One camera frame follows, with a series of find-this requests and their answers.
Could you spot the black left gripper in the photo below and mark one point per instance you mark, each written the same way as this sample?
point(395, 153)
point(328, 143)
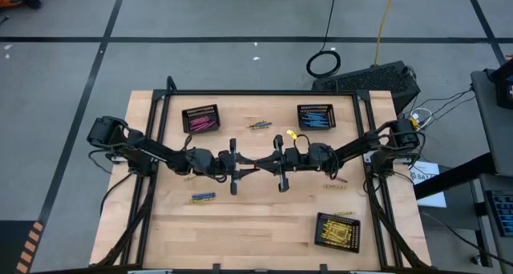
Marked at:
point(204, 162)

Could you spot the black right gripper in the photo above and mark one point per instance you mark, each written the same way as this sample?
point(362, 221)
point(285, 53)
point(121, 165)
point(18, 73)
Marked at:
point(316, 158)

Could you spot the black slotted plastic basket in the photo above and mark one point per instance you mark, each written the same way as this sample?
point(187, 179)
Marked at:
point(316, 106)
point(356, 242)
point(186, 130)

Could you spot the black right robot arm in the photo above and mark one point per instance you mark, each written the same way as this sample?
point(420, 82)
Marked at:
point(360, 143)

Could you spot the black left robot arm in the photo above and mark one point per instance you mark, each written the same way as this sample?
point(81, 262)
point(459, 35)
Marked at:
point(152, 150)

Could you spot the black computer case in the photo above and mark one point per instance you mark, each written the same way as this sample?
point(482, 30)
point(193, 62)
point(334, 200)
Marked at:
point(368, 81)

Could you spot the yellow plug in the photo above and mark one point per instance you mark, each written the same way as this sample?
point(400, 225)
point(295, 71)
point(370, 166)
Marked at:
point(413, 123)

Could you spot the white printed paper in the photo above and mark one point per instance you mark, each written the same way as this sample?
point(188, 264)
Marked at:
point(429, 170)

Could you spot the dark side desk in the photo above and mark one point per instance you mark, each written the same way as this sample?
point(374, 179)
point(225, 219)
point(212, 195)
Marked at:
point(489, 138)

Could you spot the black caster wheel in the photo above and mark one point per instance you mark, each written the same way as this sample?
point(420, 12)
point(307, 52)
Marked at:
point(477, 260)

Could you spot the black keyboard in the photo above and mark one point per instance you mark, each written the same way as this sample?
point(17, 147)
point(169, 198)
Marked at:
point(503, 214)

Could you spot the black monitor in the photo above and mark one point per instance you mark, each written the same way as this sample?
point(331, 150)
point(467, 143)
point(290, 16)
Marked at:
point(506, 85)

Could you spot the black orange-striped floor mat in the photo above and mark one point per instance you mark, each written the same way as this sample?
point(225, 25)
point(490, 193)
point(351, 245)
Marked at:
point(12, 246)

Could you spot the black aluminium table frame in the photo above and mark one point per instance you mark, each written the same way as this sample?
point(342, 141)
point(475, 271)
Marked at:
point(260, 92)

